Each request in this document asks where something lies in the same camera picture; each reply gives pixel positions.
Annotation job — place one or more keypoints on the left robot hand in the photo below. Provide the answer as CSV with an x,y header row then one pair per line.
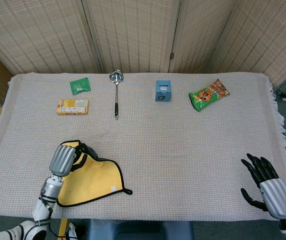
x,y
65,158

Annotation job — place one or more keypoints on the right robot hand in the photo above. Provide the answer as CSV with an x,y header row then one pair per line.
x,y
274,192

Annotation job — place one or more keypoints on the yellow cloth black trim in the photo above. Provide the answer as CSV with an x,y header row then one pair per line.
x,y
92,182

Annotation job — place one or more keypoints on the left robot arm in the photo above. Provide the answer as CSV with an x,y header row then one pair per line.
x,y
36,210

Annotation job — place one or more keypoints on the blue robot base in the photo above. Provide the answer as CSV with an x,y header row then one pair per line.
x,y
140,230

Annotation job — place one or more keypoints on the yellow cardboard box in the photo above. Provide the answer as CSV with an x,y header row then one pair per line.
x,y
72,107

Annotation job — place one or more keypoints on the green snack packet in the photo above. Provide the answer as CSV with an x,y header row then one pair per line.
x,y
80,85

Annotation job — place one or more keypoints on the white woven tablecloth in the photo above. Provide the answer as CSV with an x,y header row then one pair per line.
x,y
157,135

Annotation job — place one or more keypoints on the green orange snack bag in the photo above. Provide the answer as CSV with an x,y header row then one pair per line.
x,y
208,95

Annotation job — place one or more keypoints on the blue small carton box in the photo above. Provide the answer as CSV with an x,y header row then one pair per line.
x,y
163,91

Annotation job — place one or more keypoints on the woven folding screen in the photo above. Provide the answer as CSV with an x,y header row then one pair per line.
x,y
142,35

